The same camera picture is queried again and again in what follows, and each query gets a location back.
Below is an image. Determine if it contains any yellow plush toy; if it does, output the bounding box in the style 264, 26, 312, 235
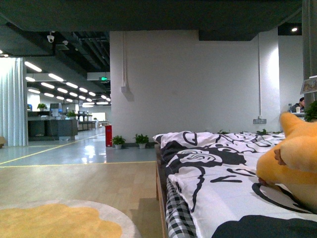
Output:
256, 112, 317, 213

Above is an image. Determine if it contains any small potted plant right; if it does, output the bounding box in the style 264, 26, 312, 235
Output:
134, 134, 149, 149

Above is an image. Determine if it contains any small potted plant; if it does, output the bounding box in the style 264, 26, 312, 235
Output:
112, 135, 126, 149
134, 134, 149, 149

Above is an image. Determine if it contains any small potted plant left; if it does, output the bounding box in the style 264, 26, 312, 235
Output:
112, 135, 126, 149

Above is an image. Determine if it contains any red fire extinguisher box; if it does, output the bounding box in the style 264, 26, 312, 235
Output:
105, 125, 112, 147

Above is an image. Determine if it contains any black and white duvet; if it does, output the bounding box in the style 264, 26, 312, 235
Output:
153, 131, 317, 238

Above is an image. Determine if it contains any checkered bed sheet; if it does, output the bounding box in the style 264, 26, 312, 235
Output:
165, 178, 196, 238

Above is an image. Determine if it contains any dark office counter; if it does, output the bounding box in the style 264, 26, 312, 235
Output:
27, 111, 78, 141

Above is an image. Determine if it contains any yellow and white rug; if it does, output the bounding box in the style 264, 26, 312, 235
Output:
0, 199, 141, 238

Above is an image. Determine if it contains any seated person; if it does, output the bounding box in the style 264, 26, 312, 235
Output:
291, 97, 305, 113

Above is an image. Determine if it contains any white curtain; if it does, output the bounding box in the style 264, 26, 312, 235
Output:
0, 58, 28, 146

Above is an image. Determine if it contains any potted green plant right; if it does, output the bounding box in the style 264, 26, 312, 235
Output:
304, 101, 317, 122

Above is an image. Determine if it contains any framed picture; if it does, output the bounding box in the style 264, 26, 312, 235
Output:
300, 77, 317, 94

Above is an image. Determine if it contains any grey curtain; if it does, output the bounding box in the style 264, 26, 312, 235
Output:
301, 0, 317, 111

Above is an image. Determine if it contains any wooden bed frame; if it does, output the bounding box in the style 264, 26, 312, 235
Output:
155, 144, 168, 238

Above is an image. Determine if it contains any wall junction box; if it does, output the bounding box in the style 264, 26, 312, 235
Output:
121, 86, 129, 94

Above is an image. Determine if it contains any wall power outlet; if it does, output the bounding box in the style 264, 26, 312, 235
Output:
253, 119, 267, 124

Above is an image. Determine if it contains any security dome camera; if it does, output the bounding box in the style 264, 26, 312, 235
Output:
47, 31, 55, 43

